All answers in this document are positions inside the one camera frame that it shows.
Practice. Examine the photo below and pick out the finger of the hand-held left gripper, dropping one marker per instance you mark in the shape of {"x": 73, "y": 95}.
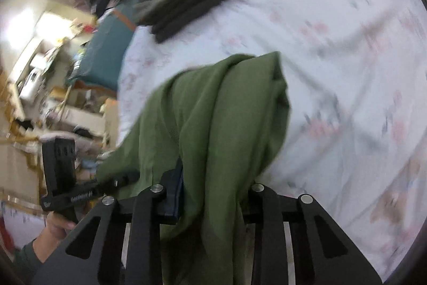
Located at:
{"x": 128, "y": 178}

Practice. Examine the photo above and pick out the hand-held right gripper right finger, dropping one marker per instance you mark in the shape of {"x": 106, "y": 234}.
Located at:
{"x": 263, "y": 205}

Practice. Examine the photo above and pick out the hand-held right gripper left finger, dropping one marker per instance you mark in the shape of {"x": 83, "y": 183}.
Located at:
{"x": 173, "y": 198}

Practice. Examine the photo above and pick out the green pants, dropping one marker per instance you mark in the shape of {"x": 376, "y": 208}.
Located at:
{"x": 216, "y": 121}

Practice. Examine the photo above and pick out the person's left forearm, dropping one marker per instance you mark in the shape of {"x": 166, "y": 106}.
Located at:
{"x": 26, "y": 261}

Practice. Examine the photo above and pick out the person's left hand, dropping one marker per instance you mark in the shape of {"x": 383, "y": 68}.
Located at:
{"x": 55, "y": 231}

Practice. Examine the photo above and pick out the cluttered white shelf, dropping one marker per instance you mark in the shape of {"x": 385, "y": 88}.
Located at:
{"x": 50, "y": 71}

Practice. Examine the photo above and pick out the white floral bed sheet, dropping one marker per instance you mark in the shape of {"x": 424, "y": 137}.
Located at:
{"x": 333, "y": 54}

